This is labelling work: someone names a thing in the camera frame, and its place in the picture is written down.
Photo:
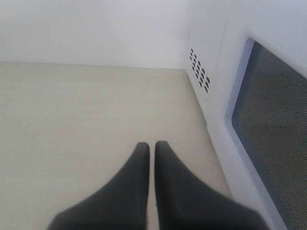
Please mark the white microwave door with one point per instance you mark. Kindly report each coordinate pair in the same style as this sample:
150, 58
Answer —
259, 113

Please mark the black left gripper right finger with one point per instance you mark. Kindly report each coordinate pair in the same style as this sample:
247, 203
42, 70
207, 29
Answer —
184, 202

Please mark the white microwave oven body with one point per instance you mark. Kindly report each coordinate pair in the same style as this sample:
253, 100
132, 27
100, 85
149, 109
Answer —
222, 34

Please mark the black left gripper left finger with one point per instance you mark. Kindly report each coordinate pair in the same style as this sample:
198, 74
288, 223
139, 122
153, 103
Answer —
121, 204

